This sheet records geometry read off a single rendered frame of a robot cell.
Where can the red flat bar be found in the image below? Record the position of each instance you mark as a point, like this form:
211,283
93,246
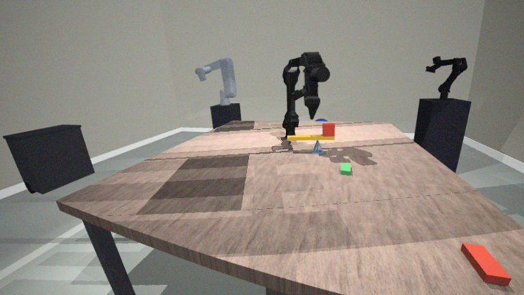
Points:
485,264

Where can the green rectangular block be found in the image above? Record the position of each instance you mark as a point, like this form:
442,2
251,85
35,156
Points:
345,169

